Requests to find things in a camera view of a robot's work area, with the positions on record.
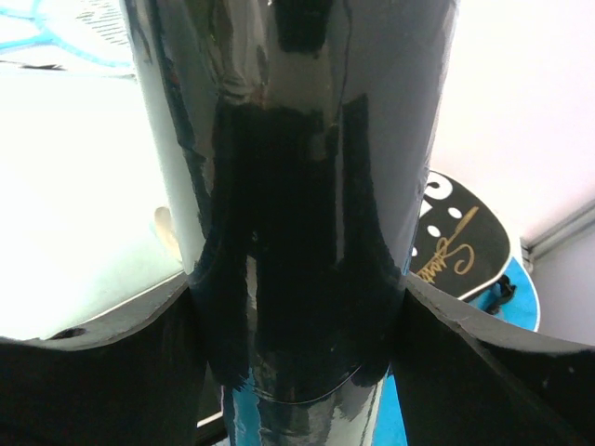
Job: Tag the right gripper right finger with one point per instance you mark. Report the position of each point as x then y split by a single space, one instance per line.
467 378

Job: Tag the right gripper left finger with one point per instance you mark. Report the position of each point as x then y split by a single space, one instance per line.
132 376

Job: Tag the black shuttlecock tube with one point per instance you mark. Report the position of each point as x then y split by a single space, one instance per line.
307 128

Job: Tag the white shuttlecock tube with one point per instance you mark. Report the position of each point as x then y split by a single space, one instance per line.
175 171

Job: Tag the blue racket bag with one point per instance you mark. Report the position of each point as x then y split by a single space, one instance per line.
512 298

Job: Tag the black sport racket bag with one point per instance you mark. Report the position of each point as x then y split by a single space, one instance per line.
461 247

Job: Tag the blue racket right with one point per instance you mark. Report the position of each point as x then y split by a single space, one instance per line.
85 37

